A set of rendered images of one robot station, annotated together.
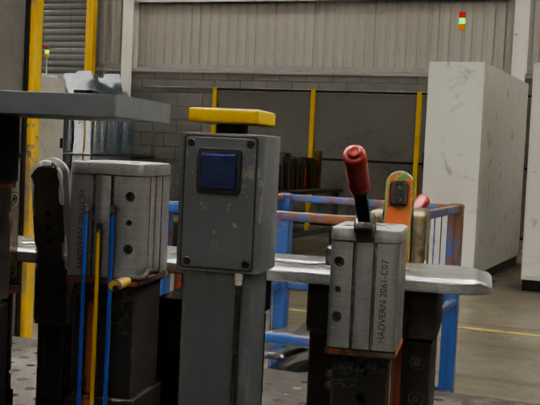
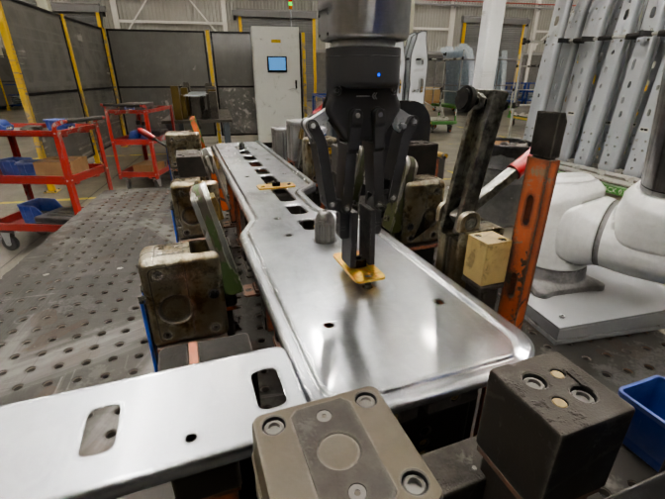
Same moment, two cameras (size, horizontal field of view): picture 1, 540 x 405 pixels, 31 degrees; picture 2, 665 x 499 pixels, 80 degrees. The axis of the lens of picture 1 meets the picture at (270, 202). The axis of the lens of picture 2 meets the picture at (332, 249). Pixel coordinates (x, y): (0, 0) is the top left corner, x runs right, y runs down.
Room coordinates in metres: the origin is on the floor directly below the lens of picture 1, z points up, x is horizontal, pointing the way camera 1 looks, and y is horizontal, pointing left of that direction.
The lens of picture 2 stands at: (1.61, 1.25, 1.23)
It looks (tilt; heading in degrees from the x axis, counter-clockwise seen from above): 24 degrees down; 238
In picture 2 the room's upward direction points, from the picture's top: straight up
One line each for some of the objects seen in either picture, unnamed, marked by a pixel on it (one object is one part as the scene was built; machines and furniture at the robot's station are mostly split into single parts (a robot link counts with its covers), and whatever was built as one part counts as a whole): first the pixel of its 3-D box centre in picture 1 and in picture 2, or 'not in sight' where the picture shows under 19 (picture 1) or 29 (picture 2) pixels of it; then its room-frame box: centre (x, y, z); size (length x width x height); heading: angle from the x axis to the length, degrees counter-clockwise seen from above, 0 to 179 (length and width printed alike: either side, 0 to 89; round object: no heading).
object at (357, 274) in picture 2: not in sight; (357, 262); (1.35, 0.90, 1.02); 0.08 x 0.04 x 0.01; 78
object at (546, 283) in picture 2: not in sight; (545, 265); (0.63, 0.76, 0.77); 0.22 x 0.18 x 0.06; 68
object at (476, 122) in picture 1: (477, 150); not in sight; (9.92, -2.07, 1.22); 2.40 x 0.54 x 2.45; 156
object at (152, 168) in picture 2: not in sight; (145, 145); (0.91, -3.98, 0.49); 0.81 x 0.46 x 0.97; 58
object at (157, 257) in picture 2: not in sight; (197, 365); (1.54, 0.80, 0.87); 0.12 x 0.09 x 0.35; 168
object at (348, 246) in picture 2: not in sight; (349, 237); (1.36, 0.89, 1.05); 0.03 x 0.01 x 0.07; 78
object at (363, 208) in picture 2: not in sight; (366, 234); (1.34, 0.90, 1.05); 0.03 x 0.01 x 0.07; 78
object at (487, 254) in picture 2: not in sight; (467, 366); (1.24, 1.00, 0.88); 0.04 x 0.04 x 0.36; 78
